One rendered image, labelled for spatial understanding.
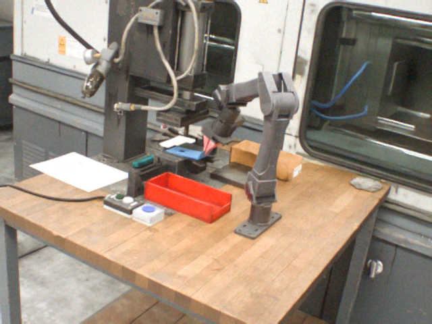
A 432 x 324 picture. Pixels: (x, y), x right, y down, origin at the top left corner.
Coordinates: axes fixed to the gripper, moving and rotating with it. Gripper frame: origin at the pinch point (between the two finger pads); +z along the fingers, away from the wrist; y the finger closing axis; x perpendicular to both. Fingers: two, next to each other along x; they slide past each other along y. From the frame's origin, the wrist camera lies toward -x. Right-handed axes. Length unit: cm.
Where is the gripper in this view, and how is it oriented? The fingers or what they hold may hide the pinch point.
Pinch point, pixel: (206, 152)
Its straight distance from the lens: 179.9
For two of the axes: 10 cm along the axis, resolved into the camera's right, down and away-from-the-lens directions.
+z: -4.6, 7.2, 5.1
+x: -5.2, 2.5, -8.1
